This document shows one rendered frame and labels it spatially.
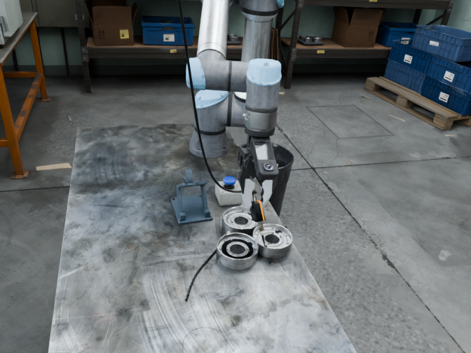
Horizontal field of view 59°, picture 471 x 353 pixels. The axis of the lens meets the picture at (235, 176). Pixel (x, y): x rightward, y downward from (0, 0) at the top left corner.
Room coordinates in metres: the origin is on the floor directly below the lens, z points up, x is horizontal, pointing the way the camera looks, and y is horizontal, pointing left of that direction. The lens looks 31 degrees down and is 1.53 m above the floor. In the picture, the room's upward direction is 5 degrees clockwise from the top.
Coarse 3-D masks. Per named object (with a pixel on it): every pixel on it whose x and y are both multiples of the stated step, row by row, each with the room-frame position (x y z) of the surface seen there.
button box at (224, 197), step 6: (216, 186) 1.09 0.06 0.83; (228, 186) 1.07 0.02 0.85; (234, 186) 1.08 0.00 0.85; (216, 192) 1.08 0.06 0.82; (222, 192) 1.04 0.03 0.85; (228, 192) 1.04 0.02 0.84; (222, 198) 1.03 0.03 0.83; (228, 198) 1.04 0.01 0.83; (234, 198) 1.05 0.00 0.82; (240, 198) 1.05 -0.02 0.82; (222, 204) 1.03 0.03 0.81; (228, 204) 1.04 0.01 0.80; (234, 204) 1.05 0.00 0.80
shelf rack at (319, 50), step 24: (312, 0) 4.62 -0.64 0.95; (336, 0) 4.70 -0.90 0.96; (360, 0) 4.78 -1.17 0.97; (384, 0) 4.87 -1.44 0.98; (408, 0) 4.96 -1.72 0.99; (432, 0) 5.05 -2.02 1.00; (312, 48) 4.68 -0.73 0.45; (336, 48) 4.78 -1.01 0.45; (360, 48) 4.88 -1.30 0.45; (384, 48) 4.97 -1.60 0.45; (288, 72) 4.58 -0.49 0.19
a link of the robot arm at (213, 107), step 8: (200, 96) 1.37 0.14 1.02; (208, 96) 1.36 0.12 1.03; (216, 96) 1.36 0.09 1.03; (224, 96) 1.37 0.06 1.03; (232, 96) 1.40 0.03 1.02; (200, 104) 1.35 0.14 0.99; (208, 104) 1.34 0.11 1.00; (216, 104) 1.35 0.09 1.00; (224, 104) 1.36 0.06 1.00; (200, 112) 1.35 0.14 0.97; (208, 112) 1.34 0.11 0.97; (216, 112) 1.35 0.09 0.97; (224, 112) 1.35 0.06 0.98; (200, 120) 1.35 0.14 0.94; (208, 120) 1.34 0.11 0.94; (216, 120) 1.35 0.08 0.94; (224, 120) 1.35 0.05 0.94; (200, 128) 1.35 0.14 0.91; (208, 128) 1.34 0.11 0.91; (216, 128) 1.35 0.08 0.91; (224, 128) 1.38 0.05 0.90
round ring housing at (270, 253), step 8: (264, 224) 0.91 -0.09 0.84; (272, 224) 0.91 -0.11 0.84; (256, 232) 0.88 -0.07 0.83; (288, 232) 0.88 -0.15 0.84; (256, 240) 0.83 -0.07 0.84; (264, 240) 0.85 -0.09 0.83; (272, 240) 0.88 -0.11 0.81; (280, 240) 0.86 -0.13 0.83; (288, 240) 0.86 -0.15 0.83; (264, 248) 0.81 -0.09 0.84; (272, 248) 0.81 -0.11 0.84; (280, 248) 0.81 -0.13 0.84; (288, 248) 0.83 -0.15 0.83; (264, 256) 0.82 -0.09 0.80; (272, 256) 0.81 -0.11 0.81; (280, 256) 0.82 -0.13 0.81
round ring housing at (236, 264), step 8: (224, 240) 0.84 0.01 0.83; (248, 240) 0.85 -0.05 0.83; (232, 248) 0.82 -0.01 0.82; (240, 248) 0.83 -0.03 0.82; (248, 248) 0.82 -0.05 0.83; (256, 248) 0.82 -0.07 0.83; (224, 256) 0.77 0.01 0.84; (256, 256) 0.79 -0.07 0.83; (224, 264) 0.77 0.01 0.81; (232, 264) 0.76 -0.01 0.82; (240, 264) 0.76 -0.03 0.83; (248, 264) 0.77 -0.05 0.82
